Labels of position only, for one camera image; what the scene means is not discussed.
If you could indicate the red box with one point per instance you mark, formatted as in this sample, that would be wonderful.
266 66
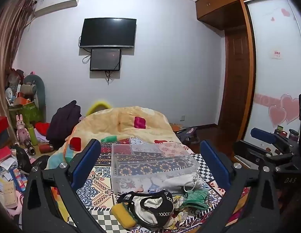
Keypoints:
1 126

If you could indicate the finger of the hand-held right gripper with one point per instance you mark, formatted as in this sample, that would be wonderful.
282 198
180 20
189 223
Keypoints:
247 150
262 134

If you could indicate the brown striped curtain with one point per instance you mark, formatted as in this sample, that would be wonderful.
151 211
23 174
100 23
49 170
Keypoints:
8 53

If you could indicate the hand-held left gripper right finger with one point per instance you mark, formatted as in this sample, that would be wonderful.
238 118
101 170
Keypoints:
214 162

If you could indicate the dark jacket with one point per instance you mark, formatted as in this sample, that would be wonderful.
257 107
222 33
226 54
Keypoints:
63 123

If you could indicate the yellow quilt with red patches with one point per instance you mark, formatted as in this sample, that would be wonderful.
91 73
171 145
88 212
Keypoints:
111 123

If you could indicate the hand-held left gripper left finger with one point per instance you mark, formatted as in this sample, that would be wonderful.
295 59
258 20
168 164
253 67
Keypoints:
87 161

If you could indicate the wall socket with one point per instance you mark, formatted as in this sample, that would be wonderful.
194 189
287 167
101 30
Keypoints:
182 118

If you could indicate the red cylinder can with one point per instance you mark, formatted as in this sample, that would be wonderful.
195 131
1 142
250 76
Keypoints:
45 148

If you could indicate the red plush heart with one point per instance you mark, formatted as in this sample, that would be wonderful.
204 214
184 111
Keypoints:
42 127

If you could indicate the pile of papers and books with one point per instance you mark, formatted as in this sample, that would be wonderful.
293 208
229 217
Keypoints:
7 184

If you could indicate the grey purple bag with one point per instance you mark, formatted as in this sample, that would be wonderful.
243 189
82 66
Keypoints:
189 136

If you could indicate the wooden wardrobe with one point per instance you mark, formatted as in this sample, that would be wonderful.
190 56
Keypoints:
223 7

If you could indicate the white heart-print sliding door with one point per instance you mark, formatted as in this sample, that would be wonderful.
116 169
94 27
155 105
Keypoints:
274 77

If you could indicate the cartoon print cloth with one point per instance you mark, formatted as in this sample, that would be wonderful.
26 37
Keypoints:
178 219

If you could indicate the green bottle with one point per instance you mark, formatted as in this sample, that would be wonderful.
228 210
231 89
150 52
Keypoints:
32 136

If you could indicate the black and white underwear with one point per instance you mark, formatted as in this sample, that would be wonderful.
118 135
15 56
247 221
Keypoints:
150 205

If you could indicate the pink rabbit toy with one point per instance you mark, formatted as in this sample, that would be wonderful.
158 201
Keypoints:
21 129

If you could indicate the yellow sponge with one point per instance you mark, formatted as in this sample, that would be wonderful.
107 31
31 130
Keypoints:
123 214

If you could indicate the clear plastic storage box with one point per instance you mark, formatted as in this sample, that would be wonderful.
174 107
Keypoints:
153 155

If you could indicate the black bag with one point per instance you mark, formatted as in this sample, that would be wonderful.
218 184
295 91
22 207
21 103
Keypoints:
21 160

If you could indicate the brown wooden door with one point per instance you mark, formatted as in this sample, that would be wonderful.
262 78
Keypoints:
235 77

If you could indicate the grey cup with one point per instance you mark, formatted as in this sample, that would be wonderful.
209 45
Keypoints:
293 136

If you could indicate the green gift bag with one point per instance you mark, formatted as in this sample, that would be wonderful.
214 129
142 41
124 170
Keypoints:
31 112

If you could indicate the black wall television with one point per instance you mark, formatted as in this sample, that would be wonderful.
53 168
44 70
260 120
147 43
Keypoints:
108 32

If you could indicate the orange book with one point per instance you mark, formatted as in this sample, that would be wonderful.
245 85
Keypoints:
177 127

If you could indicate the patterned patchwork blanket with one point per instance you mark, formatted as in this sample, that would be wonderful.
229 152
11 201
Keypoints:
102 182

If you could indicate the small black wall monitor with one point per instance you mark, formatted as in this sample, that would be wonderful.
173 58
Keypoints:
105 59

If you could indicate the white air conditioner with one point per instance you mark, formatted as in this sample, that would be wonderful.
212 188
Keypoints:
55 3

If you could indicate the green knitted cloth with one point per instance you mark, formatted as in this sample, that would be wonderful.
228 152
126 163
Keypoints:
196 199

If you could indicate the white wall sticker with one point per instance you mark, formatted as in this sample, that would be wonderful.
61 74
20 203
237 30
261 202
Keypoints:
276 54

